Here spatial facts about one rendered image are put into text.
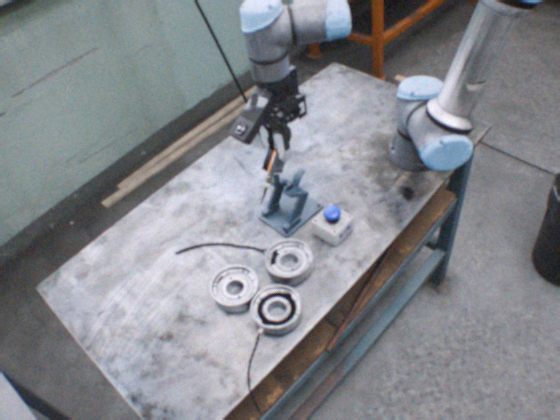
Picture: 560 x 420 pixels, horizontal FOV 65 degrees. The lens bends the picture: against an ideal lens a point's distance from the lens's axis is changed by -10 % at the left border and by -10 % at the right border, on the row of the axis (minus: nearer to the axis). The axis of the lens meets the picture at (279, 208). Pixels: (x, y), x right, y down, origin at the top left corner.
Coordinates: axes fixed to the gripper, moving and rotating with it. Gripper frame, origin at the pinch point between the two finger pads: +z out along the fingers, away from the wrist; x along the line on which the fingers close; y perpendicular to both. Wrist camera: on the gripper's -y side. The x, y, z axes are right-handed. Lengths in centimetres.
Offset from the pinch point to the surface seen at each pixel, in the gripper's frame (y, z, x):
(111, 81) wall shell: 21, 45, 150
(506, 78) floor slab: 215, 100, 29
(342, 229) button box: 2.9, 15.6, -15.5
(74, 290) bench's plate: -51, 19, 23
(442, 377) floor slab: 25, 100, -43
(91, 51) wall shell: 18, 26, 150
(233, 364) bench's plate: -35.2, 19.6, -19.9
